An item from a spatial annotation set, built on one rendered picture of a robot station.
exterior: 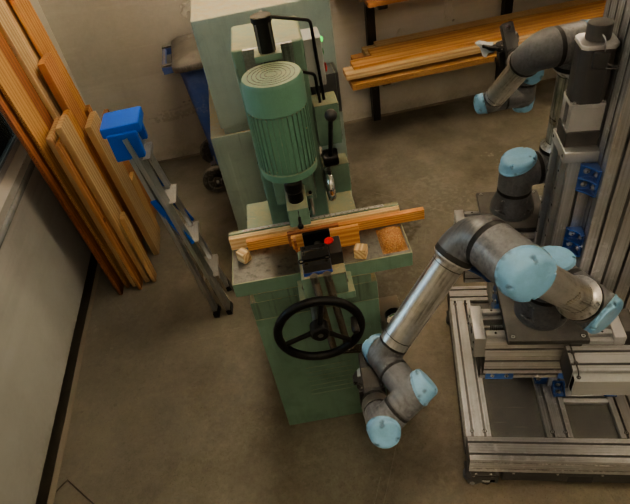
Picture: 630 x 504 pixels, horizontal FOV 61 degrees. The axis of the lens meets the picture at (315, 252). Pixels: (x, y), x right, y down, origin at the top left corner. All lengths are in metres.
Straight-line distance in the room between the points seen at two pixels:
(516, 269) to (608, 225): 0.65
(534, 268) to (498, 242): 0.09
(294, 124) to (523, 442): 1.39
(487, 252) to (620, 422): 1.26
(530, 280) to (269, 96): 0.80
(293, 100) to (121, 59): 2.68
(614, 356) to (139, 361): 2.14
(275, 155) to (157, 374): 1.57
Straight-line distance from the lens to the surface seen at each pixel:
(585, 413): 2.30
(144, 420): 2.71
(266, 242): 1.85
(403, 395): 1.29
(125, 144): 2.34
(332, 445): 2.40
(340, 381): 2.23
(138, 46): 4.04
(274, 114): 1.50
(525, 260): 1.12
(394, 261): 1.78
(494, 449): 2.14
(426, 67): 3.83
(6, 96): 2.78
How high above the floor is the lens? 2.11
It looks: 42 degrees down
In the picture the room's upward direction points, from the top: 11 degrees counter-clockwise
